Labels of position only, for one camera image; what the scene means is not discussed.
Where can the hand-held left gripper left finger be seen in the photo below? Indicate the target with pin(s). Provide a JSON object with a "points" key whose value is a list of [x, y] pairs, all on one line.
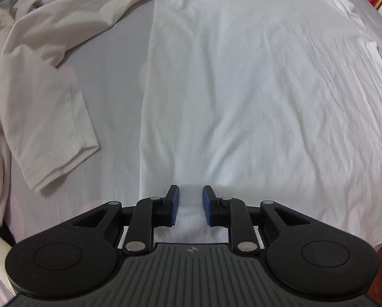
{"points": [[173, 205]]}

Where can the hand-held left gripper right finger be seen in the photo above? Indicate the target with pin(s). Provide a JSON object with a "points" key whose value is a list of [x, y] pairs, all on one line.
{"points": [[207, 205]]}

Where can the white t-shirt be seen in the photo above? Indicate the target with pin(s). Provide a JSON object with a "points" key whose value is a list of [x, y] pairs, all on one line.
{"points": [[242, 86]]}

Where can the cream short-sleeved shirt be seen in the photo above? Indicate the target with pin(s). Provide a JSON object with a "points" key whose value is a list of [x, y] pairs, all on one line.
{"points": [[34, 102]]}

